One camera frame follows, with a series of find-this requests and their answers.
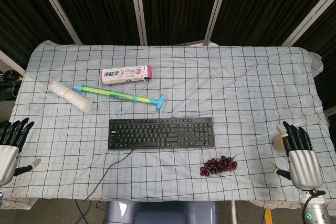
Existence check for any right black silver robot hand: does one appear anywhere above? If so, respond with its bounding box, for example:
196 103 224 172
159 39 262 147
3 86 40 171
268 121 325 190

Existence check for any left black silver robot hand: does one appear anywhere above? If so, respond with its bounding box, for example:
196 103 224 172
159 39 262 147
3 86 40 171
0 118 42 187

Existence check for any black computer keyboard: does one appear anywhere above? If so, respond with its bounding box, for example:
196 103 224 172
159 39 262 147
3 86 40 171
107 117 216 151

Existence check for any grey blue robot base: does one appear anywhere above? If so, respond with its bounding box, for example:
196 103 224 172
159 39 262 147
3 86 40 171
104 200 218 224

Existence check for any white table leg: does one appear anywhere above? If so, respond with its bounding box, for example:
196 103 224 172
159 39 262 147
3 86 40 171
230 200 238 224

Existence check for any bunch of red grapes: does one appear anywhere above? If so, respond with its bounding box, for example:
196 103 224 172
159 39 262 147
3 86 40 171
199 155 239 177

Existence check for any bundle of clear plastic tubes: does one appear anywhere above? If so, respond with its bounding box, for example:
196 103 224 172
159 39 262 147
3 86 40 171
47 80 94 114

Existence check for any green blue toy water pump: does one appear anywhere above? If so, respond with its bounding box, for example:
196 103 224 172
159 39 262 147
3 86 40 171
72 84 165 111

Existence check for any white pink toothpaste box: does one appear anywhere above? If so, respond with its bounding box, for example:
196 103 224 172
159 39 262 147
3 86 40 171
101 65 153 86

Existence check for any blue checked tablecloth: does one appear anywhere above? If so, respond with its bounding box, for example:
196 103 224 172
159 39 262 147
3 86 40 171
0 39 330 208

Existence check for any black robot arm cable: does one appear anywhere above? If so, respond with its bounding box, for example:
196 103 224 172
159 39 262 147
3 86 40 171
306 189 326 209

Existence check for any blue floor cable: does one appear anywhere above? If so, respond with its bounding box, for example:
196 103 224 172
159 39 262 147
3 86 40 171
75 199 90 224

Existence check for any black keyboard cable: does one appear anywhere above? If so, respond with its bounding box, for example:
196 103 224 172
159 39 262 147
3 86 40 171
84 149 136 202

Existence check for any white partition frame post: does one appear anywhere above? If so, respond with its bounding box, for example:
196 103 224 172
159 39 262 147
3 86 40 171
128 0 148 46
33 0 82 45
203 0 232 46
280 0 336 47

